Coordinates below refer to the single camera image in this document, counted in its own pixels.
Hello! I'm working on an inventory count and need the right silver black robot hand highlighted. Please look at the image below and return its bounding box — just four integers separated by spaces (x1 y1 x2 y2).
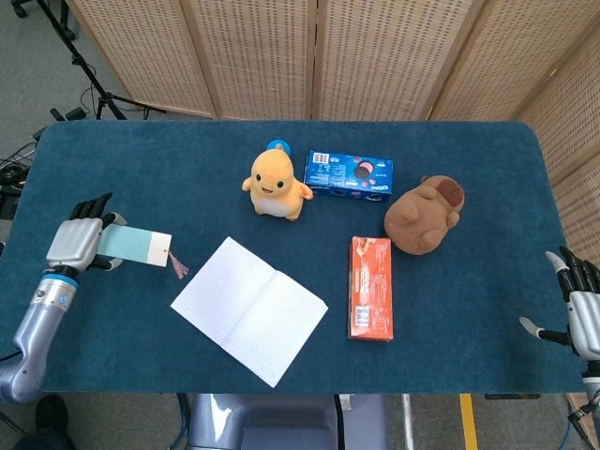
518 246 600 362

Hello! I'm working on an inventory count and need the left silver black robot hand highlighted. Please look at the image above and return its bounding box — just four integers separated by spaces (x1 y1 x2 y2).
45 191 128 278

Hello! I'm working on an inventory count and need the teal cream bookmark pink tassel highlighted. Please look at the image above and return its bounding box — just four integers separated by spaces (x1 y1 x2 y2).
96 223 190 280

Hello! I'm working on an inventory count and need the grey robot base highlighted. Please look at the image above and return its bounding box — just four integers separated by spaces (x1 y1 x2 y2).
187 393 390 450

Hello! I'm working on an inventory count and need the open white lined notebook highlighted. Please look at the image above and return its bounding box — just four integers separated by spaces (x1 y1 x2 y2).
170 236 329 389

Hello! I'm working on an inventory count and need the dark blue table cloth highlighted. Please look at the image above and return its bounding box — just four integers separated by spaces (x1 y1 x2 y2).
0 120 587 395

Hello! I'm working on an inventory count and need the black shoe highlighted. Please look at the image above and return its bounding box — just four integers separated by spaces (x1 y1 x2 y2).
13 394 76 450

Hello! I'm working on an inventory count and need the black tripod stand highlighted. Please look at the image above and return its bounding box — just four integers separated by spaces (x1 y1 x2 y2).
35 0 165 121

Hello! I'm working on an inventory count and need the brown capybara plush toy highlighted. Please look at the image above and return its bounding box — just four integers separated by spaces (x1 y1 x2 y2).
383 174 466 257

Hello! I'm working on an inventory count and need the orange dinosaur plush toy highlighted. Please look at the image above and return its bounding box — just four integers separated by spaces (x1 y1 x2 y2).
241 138 314 222

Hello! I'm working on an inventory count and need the black office chair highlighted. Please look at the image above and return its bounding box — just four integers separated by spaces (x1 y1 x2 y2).
11 0 76 41

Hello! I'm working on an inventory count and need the orange cracker box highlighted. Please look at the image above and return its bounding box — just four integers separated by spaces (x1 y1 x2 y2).
347 235 395 343

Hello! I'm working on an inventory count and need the woven wooden folding screen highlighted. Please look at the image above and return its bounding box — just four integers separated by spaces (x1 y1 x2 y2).
67 0 600 268

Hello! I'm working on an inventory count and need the blue cookie box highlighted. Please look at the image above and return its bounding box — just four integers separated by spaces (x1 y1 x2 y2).
303 150 394 203

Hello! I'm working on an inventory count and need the black cable bundle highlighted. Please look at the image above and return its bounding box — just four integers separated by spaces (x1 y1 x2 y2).
0 140 38 207

